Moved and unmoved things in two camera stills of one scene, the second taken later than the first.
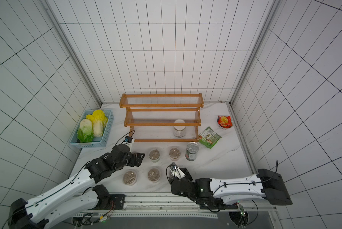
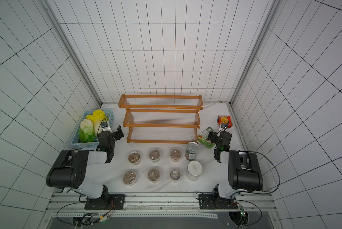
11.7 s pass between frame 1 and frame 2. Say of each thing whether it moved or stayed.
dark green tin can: stayed
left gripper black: moved
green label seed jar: stayed
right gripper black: moved
